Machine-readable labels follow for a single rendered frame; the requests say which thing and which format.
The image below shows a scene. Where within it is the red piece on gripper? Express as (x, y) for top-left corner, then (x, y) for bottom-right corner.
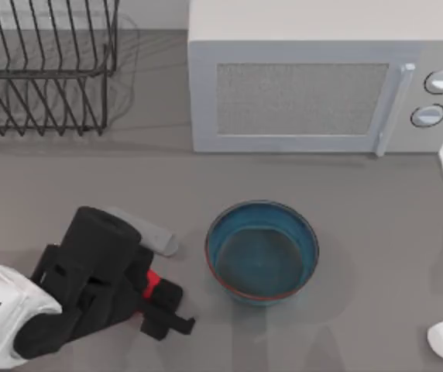
(143, 269), (163, 300)

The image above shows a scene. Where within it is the pale grey rounded box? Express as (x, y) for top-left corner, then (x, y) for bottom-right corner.
(107, 206), (180, 257)

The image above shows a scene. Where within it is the blue bowl with red rim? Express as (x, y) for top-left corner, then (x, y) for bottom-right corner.
(204, 199), (321, 310)

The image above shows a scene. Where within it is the pale microwave door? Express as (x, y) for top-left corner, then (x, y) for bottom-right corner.
(189, 40), (420, 154)

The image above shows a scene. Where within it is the pale microwave oven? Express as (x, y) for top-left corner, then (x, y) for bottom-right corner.
(187, 0), (443, 158)

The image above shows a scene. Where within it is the small round microwave knob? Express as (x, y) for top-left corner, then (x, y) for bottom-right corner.
(410, 103), (443, 129)

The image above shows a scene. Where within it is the large round microwave knob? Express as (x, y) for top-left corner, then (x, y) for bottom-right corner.
(423, 66), (443, 95)

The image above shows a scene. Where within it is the black wire dish rack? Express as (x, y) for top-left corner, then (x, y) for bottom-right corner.
(0, 0), (121, 137)

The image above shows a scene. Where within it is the pale microwave door handle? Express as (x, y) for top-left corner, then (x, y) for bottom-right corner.
(375, 62), (417, 158)

